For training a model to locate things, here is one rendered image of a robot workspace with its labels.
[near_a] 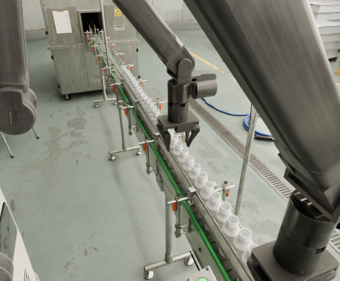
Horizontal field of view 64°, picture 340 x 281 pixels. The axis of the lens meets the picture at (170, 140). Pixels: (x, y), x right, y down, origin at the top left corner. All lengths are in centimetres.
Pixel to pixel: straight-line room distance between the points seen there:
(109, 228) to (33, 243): 59
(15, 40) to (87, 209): 217
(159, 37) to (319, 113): 45
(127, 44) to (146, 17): 410
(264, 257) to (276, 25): 33
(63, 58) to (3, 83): 404
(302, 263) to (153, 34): 49
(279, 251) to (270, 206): 231
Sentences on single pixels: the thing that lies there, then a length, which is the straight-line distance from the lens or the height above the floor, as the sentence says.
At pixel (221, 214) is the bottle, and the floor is 114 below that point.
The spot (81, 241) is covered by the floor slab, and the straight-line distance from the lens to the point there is 242.
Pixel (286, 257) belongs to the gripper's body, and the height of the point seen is 151.
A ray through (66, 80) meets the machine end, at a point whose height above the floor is 36.
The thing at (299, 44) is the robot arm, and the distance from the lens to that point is 19.
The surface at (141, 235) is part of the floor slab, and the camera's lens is 236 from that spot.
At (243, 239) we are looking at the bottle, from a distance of 89.
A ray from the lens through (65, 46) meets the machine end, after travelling 457.
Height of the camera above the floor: 183
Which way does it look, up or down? 32 degrees down
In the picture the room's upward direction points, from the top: straight up
